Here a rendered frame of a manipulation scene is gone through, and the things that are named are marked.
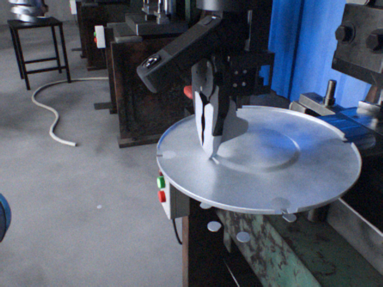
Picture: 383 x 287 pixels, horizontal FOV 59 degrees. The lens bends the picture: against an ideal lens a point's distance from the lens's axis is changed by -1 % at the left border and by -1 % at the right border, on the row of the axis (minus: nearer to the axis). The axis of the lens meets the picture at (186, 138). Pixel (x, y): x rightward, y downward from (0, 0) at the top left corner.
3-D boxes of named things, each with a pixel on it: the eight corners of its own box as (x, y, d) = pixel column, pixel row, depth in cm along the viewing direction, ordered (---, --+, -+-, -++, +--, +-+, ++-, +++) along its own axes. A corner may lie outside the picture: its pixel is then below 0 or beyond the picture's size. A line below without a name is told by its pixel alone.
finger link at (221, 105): (227, 140, 43) (232, 71, 39) (216, 142, 43) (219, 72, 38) (212, 124, 47) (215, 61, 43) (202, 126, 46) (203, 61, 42)
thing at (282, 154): (157, 115, 63) (157, 111, 63) (311, 104, 64) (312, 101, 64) (156, 225, 38) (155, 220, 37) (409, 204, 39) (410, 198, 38)
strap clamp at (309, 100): (336, 142, 69) (347, 94, 64) (288, 110, 83) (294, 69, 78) (359, 137, 71) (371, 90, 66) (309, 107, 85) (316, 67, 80)
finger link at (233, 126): (249, 161, 48) (256, 98, 43) (210, 168, 46) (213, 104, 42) (239, 150, 50) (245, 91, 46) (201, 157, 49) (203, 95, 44)
